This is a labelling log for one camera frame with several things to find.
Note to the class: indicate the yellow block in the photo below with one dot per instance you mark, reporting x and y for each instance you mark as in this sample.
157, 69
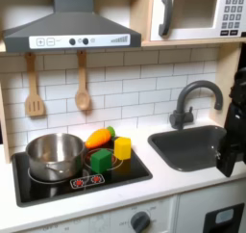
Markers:
122, 148

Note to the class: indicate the green block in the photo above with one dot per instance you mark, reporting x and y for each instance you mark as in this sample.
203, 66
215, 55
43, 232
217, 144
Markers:
101, 161

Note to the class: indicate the dark grey sink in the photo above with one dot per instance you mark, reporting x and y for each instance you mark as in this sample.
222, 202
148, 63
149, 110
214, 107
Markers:
189, 150

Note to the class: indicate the dark grey tap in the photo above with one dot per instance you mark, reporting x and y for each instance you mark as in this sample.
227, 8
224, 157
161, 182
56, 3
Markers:
182, 115

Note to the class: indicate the wooden side panel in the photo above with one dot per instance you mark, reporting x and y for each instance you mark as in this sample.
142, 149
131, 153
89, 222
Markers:
229, 66

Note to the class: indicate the black stove top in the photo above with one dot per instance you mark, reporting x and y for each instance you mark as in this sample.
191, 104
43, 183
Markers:
128, 176

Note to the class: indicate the grey oven knob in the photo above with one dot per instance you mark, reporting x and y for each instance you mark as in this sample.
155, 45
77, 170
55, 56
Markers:
140, 221

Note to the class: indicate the wooden shelf board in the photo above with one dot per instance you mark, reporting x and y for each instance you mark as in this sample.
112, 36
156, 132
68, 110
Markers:
192, 43

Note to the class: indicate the orange toy carrot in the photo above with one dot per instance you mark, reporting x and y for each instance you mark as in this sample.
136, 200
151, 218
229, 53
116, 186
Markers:
97, 138

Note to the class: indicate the white toy microwave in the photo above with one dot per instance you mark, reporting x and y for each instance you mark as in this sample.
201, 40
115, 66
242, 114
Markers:
198, 31

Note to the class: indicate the wooden spoon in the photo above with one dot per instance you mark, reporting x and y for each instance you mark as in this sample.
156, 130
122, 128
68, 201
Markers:
82, 98

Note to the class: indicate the steel pot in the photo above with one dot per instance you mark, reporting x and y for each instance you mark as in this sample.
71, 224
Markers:
54, 156

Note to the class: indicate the wooden slotted spatula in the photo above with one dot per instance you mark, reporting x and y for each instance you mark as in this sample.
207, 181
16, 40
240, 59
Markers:
34, 105

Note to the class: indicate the grey range hood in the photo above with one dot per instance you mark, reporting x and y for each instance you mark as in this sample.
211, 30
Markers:
73, 25

